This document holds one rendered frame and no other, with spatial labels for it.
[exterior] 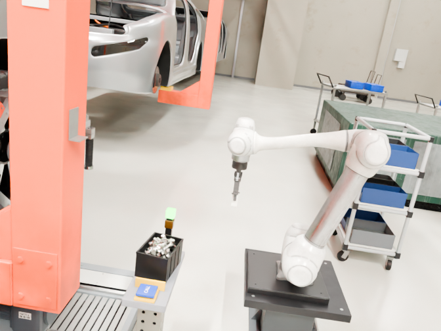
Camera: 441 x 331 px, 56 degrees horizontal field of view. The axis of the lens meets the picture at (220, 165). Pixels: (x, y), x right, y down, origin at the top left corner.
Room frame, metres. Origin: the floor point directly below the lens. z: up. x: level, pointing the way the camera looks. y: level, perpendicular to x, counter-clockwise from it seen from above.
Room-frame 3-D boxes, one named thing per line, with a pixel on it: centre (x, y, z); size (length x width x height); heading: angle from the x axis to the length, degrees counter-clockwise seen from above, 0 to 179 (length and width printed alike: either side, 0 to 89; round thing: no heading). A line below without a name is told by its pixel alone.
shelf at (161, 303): (1.54, 0.20, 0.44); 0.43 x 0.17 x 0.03; 177
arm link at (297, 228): (1.89, -0.45, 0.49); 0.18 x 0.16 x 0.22; 172
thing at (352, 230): (2.92, -1.16, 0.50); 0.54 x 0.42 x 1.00; 177
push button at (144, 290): (1.37, 0.21, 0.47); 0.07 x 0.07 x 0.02; 87
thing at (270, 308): (1.89, -0.45, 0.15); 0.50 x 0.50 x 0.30; 89
